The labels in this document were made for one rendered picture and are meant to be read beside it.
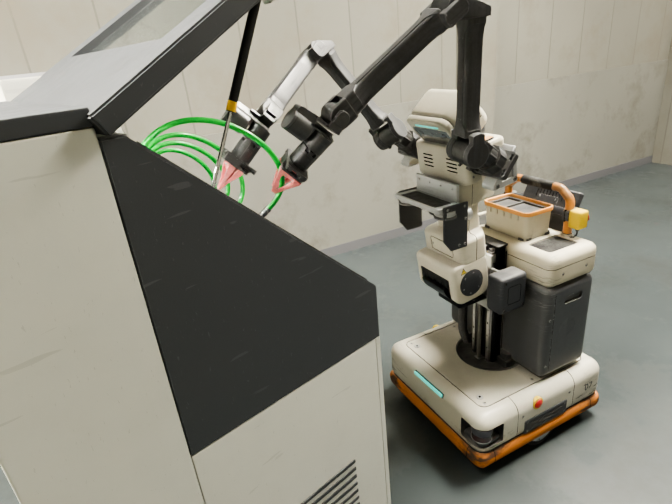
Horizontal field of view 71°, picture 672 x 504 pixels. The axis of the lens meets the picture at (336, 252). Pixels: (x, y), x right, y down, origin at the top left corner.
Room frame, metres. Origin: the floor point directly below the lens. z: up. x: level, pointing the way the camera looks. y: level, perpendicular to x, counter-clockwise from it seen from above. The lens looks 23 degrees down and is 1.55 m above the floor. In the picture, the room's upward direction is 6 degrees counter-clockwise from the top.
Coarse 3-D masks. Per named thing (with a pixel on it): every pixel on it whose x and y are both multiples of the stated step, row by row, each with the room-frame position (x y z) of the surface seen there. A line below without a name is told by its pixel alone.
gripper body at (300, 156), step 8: (304, 144) 1.17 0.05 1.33; (288, 152) 1.21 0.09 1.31; (296, 152) 1.17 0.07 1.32; (304, 152) 1.16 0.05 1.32; (312, 152) 1.16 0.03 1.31; (288, 160) 1.16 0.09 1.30; (296, 160) 1.16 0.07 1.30; (304, 160) 1.16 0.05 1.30; (312, 160) 1.17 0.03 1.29; (288, 168) 1.14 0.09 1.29; (296, 168) 1.15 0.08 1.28; (304, 168) 1.17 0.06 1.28; (304, 176) 1.15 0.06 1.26
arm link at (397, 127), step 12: (324, 60) 1.72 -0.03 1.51; (336, 60) 1.72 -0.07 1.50; (336, 72) 1.71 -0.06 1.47; (348, 72) 1.74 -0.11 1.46; (348, 84) 1.71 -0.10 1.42; (372, 108) 1.71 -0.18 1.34; (372, 120) 1.71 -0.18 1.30; (384, 120) 1.70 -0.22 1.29; (396, 120) 1.71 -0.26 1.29; (372, 132) 1.73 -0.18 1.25; (396, 132) 1.67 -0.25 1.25; (384, 144) 1.71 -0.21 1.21
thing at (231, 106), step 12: (252, 12) 0.97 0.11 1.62; (252, 24) 0.96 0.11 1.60; (252, 36) 0.96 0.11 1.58; (240, 48) 0.96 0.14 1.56; (240, 60) 0.95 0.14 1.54; (240, 72) 0.94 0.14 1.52; (240, 84) 0.94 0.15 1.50; (228, 108) 0.93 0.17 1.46; (228, 120) 0.93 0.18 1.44; (216, 168) 0.90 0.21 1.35; (216, 180) 0.90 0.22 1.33
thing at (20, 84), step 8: (0, 80) 1.29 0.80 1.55; (8, 80) 1.30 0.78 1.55; (16, 80) 1.31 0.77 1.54; (24, 80) 1.32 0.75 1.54; (32, 80) 1.33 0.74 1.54; (0, 88) 1.30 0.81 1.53; (8, 88) 1.29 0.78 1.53; (16, 88) 1.30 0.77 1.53; (24, 88) 1.31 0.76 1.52; (0, 96) 1.33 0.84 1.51; (8, 96) 1.29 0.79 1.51; (120, 128) 1.45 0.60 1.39
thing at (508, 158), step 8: (496, 152) 1.35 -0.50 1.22; (504, 152) 1.37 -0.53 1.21; (512, 152) 1.36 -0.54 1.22; (488, 160) 1.34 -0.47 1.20; (496, 160) 1.35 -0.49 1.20; (504, 160) 1.35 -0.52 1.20; (512, 160) 1.34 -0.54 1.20; (480, 168) 1.38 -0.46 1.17; (488, 168) 1.35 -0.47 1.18; (496, 168) 1.35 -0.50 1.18; (504, 168) 1.34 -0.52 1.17; (488, 176) 1.39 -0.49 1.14; (496, 176) 1.35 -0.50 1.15; (504, 176) 1.33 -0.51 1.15
